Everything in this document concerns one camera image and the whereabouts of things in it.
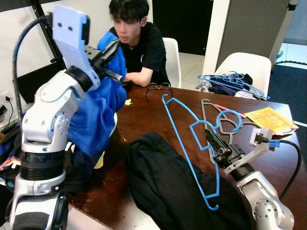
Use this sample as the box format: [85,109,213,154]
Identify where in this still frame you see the grey wire hanger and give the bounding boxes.
[201,98,250,144]

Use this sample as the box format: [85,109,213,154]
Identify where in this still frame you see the black flat panel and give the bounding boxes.
[17,58,68,104]

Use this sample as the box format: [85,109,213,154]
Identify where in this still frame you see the black left camera cable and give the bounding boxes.
[12,13,54,123]

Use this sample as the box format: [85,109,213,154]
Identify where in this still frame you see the black rimmed glasses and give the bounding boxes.
[145,82,173,102]

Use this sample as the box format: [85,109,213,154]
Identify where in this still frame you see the yellow paper packet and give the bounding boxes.
[245,107,294,136]

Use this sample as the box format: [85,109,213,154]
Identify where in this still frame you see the grey panel white frame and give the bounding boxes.
[201,0,300,77]

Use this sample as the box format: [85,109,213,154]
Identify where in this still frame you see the blue garment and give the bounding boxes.
[67,31,128,156]

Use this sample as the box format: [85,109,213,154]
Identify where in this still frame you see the black garment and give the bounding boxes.
[126,132,252,230]

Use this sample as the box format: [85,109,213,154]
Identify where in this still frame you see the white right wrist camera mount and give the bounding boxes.
[224,127,275,174]

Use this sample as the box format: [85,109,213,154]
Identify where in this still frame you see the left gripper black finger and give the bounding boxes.
[100,40,119,58]
[104,42,121,62]

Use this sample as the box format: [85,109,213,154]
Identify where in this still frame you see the white chair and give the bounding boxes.
[162,37,182,89]
[201,52,272,96]

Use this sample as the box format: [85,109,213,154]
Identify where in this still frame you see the white round bowl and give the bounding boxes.
[106,112,118,142]

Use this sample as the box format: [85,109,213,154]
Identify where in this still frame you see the navy garment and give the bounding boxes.
[209,74,254,96]

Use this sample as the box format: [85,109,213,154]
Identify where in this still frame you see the blue plastic hanger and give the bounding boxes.
[198,72,252,94]
[225,72,270,100]
[161,93,244,211]

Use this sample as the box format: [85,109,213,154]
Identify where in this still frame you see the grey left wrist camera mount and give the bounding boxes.
[51,5,92,80]

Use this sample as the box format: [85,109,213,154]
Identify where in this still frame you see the person in black shirt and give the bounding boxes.
[108,0,171,88]

